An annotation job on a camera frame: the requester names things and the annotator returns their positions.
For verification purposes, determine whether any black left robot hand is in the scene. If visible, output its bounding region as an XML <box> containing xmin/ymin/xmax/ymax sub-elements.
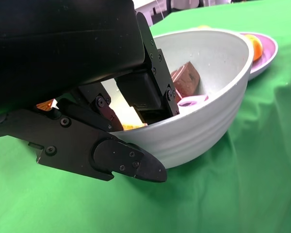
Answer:
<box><xmin>0</xmin><ymin>0</ymin><xmax>180</xmax><ymax>183</ymax></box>

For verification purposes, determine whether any pale grey-green bowl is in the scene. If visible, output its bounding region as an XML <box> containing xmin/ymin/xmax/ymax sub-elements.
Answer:
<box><xmin>108</xmin><ymin>29</ymin><xmax>255</xmax><ymax>170</ymax></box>

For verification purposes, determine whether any orange ring-shaped bread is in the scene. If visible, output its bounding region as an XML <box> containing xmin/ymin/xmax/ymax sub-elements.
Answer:
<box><xmin>243</xmin><ymin>34</ymin><xmax>263</xmax><ymax>62</ymax></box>

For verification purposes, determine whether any orange wicker basket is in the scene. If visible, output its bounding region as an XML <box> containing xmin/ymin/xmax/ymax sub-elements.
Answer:
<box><xmin>35</xmin><ymin>98</ymin><xmax>59</xmax><ymax>112</ymax></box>

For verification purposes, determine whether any yellow cake slice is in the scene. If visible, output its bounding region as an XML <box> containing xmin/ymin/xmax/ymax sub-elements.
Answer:
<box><xmin>121</xmin><ymin>122</ymin><xmax>148</xmax><ymax>131</ymax></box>

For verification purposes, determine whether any brown chocolate cake slice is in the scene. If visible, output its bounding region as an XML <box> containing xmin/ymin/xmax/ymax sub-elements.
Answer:
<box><xmin>170</xmin><ymin>61</ymin><xmax>201</xmax><ymax>99</ymax></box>

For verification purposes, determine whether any pink cake slice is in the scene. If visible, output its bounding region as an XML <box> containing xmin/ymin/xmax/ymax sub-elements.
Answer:
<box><xmin>177</xmin><ymin>94</ymin><xmax>209</xmax><ymax>107</ymax></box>

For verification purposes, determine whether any lavender round plate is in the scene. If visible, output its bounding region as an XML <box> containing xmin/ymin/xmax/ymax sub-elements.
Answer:
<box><xmin>240</xmin><ymin>32</ymin><xmax>279</xmax><ymax>82</ymax></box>

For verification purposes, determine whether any green tablecloth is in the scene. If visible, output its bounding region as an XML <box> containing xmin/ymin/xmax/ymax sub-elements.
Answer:
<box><xmin>0</xmin><ymin>0</ymin><xmax>291</xmax><ymax>233</ymax></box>

